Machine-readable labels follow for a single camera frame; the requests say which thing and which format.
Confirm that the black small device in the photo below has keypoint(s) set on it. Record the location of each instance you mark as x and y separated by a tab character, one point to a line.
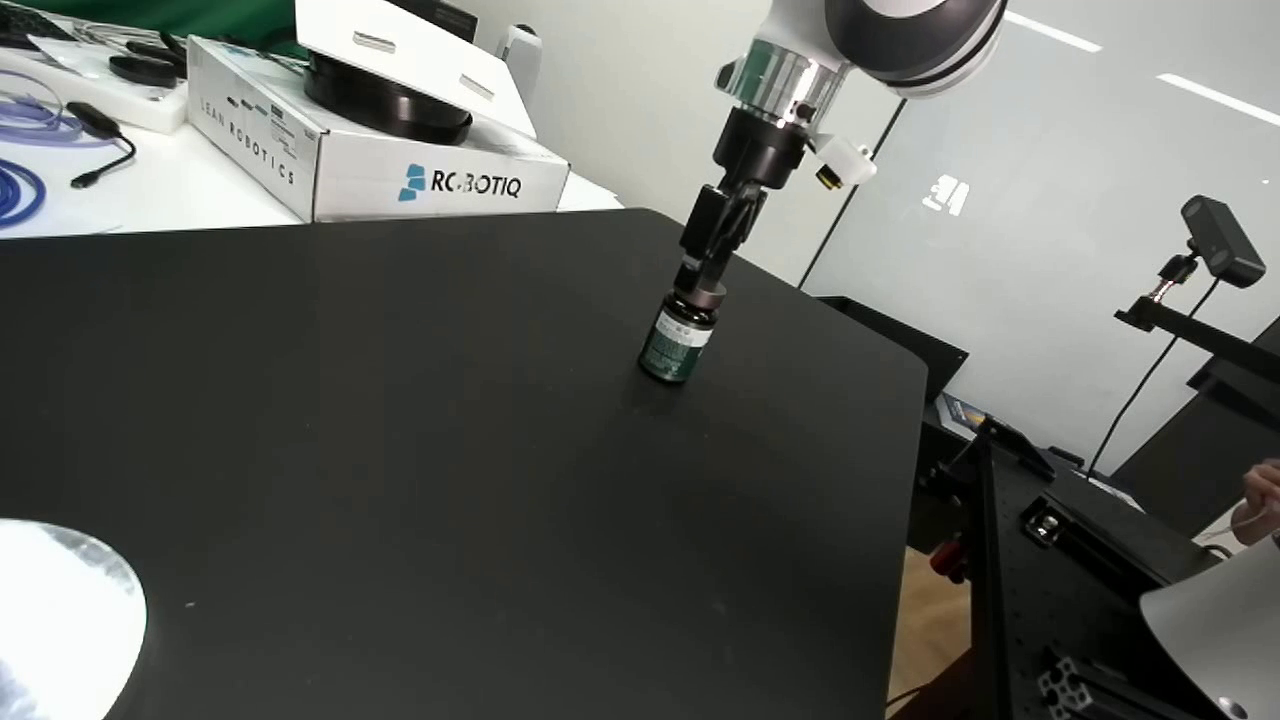
144	67

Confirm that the green backdrop cloth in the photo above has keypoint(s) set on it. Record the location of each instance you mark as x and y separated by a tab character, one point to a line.
172	14

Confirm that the white round base plate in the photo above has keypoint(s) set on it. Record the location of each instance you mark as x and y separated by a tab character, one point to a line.
60	625

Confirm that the person's hand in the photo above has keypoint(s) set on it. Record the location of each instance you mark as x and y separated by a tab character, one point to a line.
1262	505

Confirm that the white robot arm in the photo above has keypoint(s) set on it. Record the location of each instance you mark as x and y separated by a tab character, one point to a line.
867	40

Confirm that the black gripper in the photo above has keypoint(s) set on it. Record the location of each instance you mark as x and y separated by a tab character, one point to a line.
750	156

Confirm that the black metal frame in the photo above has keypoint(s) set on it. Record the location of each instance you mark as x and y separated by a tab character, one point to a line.
1053	587

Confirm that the white Robotiq cardboard box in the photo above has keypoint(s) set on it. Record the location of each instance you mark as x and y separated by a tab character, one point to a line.
400	145

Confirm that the black camera on stand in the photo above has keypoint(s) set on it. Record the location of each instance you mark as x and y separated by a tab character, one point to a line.
1220	242

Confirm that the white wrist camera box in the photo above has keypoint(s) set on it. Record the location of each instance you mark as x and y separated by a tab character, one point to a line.
841	163

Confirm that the black camera stand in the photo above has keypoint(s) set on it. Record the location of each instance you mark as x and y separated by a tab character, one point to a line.
1174	333

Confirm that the black round device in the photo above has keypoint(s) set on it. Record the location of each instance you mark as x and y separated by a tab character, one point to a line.
386	106

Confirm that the green bottle with brown cap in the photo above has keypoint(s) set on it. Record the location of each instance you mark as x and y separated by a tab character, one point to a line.
676	346

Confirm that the silver curved panel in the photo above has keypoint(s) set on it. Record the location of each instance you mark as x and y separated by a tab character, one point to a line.
1220	625

